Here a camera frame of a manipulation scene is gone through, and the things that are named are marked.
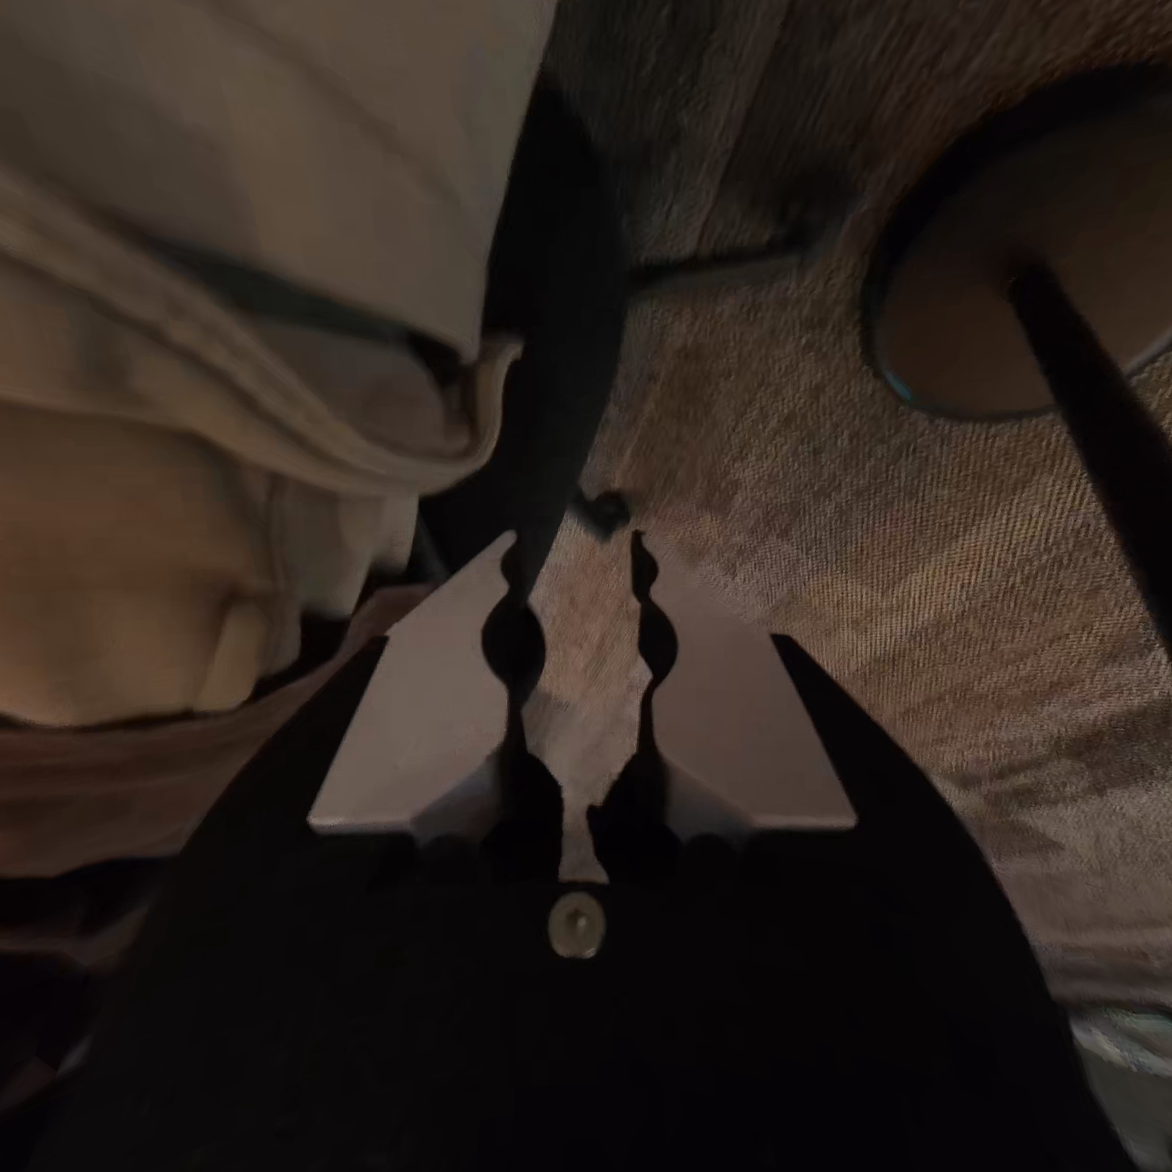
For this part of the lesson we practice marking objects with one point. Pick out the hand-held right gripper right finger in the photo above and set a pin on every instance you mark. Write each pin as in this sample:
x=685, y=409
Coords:
x=732, y=732

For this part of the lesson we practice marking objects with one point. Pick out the black furniture leg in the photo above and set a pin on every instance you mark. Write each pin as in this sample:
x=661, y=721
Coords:
x=558, y=319

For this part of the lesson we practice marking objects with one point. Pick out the round stool base with pole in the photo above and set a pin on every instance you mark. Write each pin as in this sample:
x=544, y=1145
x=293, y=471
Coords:
x=989, y=265

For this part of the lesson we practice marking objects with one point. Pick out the person's beige shirt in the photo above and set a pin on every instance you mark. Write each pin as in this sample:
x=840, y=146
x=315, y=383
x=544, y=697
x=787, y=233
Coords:
x=229, y=183

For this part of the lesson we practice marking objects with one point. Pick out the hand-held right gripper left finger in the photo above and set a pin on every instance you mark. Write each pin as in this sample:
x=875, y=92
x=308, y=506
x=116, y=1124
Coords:
x=421, y=723

